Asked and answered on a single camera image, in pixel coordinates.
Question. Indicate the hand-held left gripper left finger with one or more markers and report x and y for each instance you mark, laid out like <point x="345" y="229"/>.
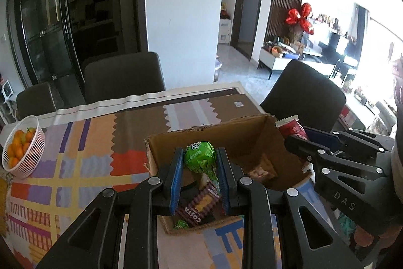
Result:
<point x="176" y="184"/>

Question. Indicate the white storage shelf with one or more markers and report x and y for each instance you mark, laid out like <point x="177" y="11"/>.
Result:
<point x="225" y="32"/>

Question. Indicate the white sideboard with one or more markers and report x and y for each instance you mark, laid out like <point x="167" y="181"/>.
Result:
<point x="283" y="62"/>

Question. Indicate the brown cookie packet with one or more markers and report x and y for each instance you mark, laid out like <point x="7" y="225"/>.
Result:
<point x="198" y="206"/>

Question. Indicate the small silver packet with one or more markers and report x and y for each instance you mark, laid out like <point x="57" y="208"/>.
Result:
<point x="238" y="104"/>

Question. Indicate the red and white box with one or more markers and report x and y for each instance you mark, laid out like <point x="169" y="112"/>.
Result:
<point x="347" y="117"/>

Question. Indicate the green round candy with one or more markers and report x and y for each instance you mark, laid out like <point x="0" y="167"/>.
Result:
<point x="198" y="155"/>

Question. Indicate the small green packet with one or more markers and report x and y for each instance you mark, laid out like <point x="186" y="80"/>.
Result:
<point x="181" y="224"/>

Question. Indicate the red bow balloon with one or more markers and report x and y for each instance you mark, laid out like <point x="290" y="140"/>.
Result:
<point x="294" y="17"/>

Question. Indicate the colourful printed tablecloth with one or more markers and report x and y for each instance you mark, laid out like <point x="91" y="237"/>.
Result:
<point x="94" y="143"/>

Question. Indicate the brown cardboard box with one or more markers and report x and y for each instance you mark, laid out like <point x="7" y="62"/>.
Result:
<point x="245" y="136"/>

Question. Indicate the pile of oranges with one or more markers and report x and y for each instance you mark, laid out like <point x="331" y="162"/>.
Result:
<point x="17" y="149"/>

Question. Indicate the dark wooden door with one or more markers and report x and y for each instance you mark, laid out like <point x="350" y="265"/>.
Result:
<point x="252" y="4"/>

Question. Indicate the dark red snack bar packet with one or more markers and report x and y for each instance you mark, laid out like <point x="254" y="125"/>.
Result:
<point x="291" y="130"/>

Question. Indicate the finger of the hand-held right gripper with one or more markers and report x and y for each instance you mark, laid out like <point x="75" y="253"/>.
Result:
<point x="302" y="147"/>
<point x="324" y="138"/>

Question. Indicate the dark upholstered chair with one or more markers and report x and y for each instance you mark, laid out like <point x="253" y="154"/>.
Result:
<point x="305" y="95"/>
<point x="36" y="98"/>
<point x="126" y="76"/>

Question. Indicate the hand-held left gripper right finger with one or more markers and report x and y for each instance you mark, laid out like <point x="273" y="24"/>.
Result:
<point x="222" y="184"/>

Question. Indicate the brown snack packet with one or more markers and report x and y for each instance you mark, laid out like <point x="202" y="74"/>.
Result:
<point x="263" y="173"/>

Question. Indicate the black glass sliding door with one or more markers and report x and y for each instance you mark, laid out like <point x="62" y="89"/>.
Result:
<point x="47" y="20"/>

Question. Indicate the white plastic basket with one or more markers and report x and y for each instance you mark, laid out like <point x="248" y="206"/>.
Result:
<point x="31" y="160"/>

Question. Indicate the person's right hand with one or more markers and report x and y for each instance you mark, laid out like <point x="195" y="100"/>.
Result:
<point x="362" y="237"/>

